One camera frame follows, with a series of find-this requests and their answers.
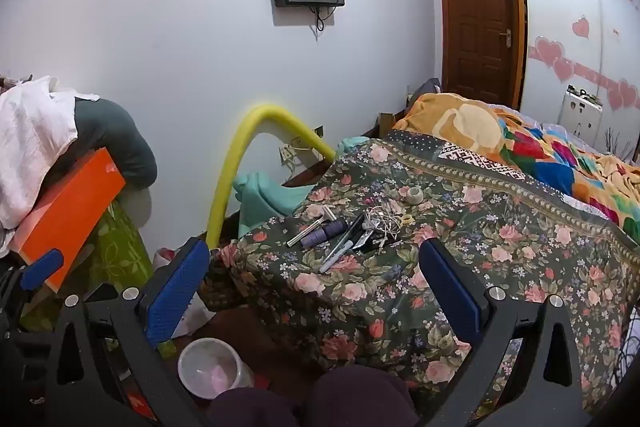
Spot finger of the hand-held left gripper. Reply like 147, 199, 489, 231
0, 249, 65, 333

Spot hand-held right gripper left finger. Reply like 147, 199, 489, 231
45, 238, 211, 427

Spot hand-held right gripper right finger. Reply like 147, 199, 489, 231
419, 237, 615, 427

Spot white wire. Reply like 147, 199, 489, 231
361, 205, 402, 249

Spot black packet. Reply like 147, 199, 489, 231
352, 227, 381, 252

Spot black pen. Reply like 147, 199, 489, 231
319, 212, 366, 274

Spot purple thread spool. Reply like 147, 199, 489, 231
301, 217, 350, 250

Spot silver razor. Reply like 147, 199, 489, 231
286, 206, 337, 248

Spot dark floral bedsheet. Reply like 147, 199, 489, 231
202, 131, 640, 419

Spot orange box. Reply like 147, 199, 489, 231
10, 147, 127, 294

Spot green leaf print bag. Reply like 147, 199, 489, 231
19, 197, 154, 334

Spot teal cloth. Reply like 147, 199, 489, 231
232, 136, 372, 239

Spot white towel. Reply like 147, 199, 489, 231
0, 75, 101, 234

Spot dark green cushion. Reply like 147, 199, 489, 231
72, 97, 159, 198

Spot colourful orange blanket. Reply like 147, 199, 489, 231
392, 92, 640, 239

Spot dark bag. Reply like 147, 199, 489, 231
409, 77, 444, 104

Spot white appliance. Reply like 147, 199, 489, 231
558, 84, 604, 144

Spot pink heart stickers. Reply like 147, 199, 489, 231
529, 0, 640, 112

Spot brown wooden door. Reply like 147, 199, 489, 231
437, 0, 517, 108

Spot white sliding door wardrobe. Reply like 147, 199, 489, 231
402, 0, 640, 158

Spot wall socket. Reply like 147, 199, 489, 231
277, 124, 326, 168

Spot wooden bed frame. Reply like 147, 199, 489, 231
283, 111, 402, 188

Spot black monitor cable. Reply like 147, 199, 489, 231
309, 5, 337, 34

